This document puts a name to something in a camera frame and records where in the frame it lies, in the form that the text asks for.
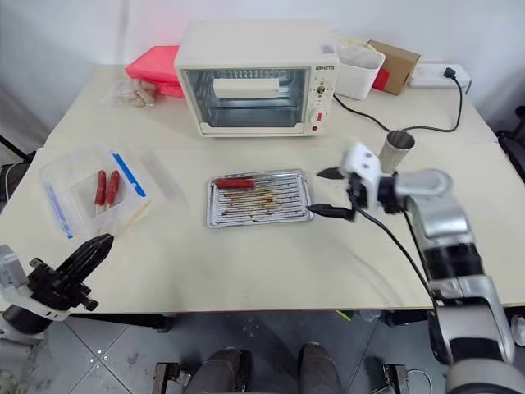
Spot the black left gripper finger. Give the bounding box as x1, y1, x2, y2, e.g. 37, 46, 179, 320
56, 232, 112, 275
69, 236, 116, 286

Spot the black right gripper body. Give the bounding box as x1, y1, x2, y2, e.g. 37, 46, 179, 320
345, 172, 373, 210

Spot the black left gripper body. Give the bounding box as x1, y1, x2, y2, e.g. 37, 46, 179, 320
26, 257, 100, 313

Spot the stainless steel cup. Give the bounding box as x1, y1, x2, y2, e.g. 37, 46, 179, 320
377, 131, 417, 174

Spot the ribbed metal baking tray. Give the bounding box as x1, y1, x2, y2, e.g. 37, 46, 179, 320
203, 168, 315, 230

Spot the skewered red sausage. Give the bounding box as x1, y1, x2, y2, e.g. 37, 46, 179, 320
103, 169, 121, 213
94, 169, 108, 216

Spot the red sausage without skewer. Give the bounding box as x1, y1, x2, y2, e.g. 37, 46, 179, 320
215, 176, 255, 191

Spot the clear plastic food container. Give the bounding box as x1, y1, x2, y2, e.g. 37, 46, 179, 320
39, 146, 153, 242

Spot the white rectangular bin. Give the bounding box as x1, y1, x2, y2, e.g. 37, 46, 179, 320
333, 37, 387, 101

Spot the black equipment beside table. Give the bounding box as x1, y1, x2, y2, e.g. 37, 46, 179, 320
0, 150, 39, 203

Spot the red flat packet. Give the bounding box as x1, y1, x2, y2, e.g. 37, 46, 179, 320
370, 65, 391, 90

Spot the crumpled clear plastic bag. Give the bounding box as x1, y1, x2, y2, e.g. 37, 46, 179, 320
336, 40, 384, 70

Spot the brown cardboard box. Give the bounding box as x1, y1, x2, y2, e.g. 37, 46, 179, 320
366, 39, 422, 97

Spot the white power strip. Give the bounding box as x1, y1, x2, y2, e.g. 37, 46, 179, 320
407, 62, 473, 90

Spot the cream toaster oven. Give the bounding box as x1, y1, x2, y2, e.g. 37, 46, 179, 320
173, 20, 341, 140

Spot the dark rounded shape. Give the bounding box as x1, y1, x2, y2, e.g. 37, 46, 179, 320
298, 341, 344, 394
194, 347, 252, 394

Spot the black chair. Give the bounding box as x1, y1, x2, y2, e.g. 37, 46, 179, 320
495, 101, 525, 174

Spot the clear bag of sausages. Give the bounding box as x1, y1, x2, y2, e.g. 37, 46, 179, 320
99, 78, 166, 110

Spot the red plastic box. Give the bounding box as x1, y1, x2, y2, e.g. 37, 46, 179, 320
124, 44, 185, 100

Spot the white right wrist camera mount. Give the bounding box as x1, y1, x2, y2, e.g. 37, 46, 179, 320
341, 142, 386, 208

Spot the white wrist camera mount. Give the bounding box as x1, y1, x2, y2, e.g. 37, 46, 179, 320
341, 142, 386, 208
0, 243, 71, 323

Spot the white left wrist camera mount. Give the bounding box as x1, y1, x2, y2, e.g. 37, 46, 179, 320
0, 243, 71, 323

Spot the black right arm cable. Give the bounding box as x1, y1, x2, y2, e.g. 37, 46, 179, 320
352, 205, 443, 315

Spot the black oven power cable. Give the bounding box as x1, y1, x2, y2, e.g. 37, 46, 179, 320
331, 76, 465, 134

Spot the black table leg bracket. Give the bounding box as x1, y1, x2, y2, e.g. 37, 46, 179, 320
148, 313, 174, 334

